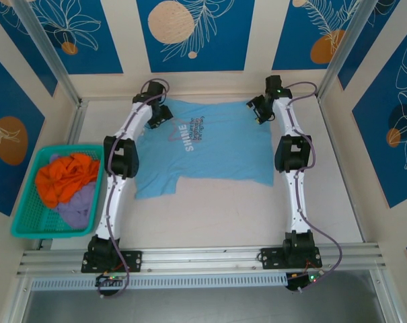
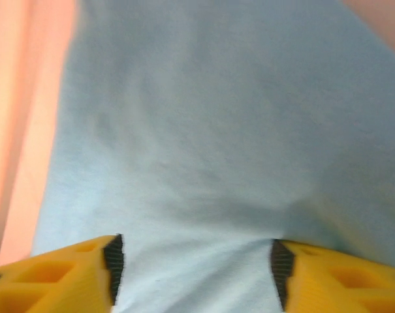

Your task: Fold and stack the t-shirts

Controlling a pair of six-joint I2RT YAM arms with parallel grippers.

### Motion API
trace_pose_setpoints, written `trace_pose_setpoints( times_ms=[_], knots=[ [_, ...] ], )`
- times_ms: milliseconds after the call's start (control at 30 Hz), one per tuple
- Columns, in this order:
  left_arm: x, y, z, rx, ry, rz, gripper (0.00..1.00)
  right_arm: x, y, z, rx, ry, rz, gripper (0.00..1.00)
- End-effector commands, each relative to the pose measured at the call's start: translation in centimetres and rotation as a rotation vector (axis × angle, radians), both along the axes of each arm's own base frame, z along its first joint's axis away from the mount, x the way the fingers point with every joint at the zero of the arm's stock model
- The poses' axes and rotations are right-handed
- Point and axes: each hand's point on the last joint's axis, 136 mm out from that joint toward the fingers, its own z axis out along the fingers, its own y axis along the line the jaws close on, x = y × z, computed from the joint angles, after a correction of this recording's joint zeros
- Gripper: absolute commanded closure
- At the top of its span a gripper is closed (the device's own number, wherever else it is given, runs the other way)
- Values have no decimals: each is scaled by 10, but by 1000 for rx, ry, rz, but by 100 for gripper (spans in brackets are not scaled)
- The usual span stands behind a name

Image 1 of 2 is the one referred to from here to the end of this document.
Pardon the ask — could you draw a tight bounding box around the light blue printed t-shirt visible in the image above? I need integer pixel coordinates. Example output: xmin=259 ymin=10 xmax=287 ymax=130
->
xmin=135 ymin=98 xmax=276 ymax=201

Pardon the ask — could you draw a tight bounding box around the orange t-shirt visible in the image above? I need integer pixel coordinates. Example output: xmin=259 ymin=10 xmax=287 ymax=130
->
xmin=34 ymin=153 xmax=102 ymax=209

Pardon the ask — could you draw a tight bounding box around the lilac t-shirt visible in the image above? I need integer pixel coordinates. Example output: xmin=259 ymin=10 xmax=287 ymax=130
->
xmin=49 ymin=153 xmax=97 ymax=230

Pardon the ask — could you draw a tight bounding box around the teal plastic mesh basket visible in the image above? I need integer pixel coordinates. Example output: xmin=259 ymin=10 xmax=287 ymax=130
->
xmin=10 ymin=144 xmax=107 ymax=240

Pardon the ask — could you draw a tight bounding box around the grey metal sheet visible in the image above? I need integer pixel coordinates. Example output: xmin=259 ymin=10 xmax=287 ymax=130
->
xmin=21 ymin=287 xmax=386 ymax=323

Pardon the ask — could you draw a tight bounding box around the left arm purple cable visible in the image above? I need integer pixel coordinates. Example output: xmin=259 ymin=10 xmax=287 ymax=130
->
xmin=98 ymin=78 xmax=170 ymax=299

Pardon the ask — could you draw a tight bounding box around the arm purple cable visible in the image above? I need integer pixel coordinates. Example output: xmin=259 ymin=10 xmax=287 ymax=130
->
xmin=98 ymin=78 xmax=170 ymax=299
xmin=283 ymin=81 xmax=342 ymax=294

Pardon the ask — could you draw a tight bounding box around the aluminium side rail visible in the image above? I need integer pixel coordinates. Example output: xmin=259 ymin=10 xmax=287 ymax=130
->
xmin=67 ymin=100 xmax=89 ymax=146

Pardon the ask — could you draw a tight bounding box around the aluminium corner post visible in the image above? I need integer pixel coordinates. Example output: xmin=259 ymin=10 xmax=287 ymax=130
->
xmin=316 ymin=0 xmax=384 ymax=100
xmin=13 ymin=0 xmax=82 ymax=105

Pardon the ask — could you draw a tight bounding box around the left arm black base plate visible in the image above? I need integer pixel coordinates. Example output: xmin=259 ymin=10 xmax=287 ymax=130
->
xmin=81 ymin=249 xmax=143 ymax=274

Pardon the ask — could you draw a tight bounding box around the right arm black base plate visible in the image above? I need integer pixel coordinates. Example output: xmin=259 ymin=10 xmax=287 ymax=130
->
xmin=260 ymin=246 xmax=324 ymax=271

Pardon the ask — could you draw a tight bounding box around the aluminium mounting rail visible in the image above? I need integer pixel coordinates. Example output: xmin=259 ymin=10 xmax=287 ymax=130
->
xmin=16 ymin=242 xmax=387 ymax=277

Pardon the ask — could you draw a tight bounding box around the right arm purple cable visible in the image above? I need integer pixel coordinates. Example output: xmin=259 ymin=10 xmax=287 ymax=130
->
xmin=283 ymin=81 xmax=342 ymax=294

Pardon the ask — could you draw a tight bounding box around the grey slotted cable duct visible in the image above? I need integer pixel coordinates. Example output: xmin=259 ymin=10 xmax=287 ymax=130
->
xmin=30 ymin=271 xmax=290 ymax=291

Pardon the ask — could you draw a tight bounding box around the aluminium frame leg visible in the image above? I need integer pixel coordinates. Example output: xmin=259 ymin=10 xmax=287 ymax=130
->
xmin=1 ymin=268 xmax=34 ymax=323
xmin=369 ymin=268 xmax=404 ymax=323

